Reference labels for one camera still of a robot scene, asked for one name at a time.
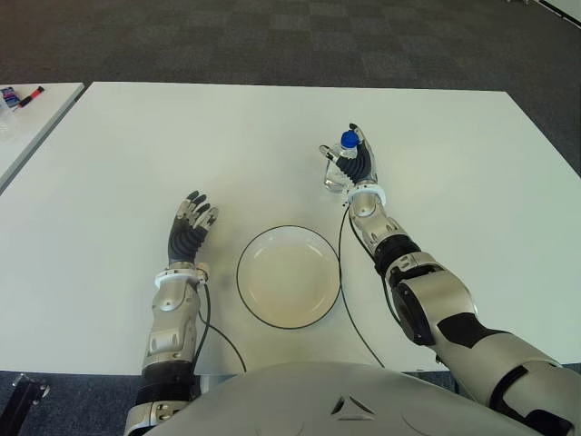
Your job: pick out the clear plastic wrapper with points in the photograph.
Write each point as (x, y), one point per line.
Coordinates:
(3, 122)

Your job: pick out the white plate black rim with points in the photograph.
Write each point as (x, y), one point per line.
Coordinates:
(288, 277)

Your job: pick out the robot right hand black silver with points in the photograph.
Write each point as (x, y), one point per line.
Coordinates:
(361, 165)

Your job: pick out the red marker pen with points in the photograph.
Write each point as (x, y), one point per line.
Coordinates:
(32, 95)

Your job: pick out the clear water bottle blue cap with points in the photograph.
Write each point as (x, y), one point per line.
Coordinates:
(348, 138)

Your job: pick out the black caster wheel base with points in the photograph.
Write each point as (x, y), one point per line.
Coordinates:
(27, 390)

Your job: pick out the robot left arm silver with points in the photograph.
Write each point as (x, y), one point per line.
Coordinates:
(170, 313)

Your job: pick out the robot left hand black silver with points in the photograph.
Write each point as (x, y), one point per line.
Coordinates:
(184, 243)

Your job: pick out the blue white small packet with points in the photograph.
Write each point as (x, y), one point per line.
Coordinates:
(10, 96)

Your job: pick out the grey robot torso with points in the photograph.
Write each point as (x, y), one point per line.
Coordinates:
(318, 399)

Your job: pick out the white side table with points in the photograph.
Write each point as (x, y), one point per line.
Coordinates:
(45, 127)

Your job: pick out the robot right arm silver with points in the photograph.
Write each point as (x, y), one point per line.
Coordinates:
(431, 295)

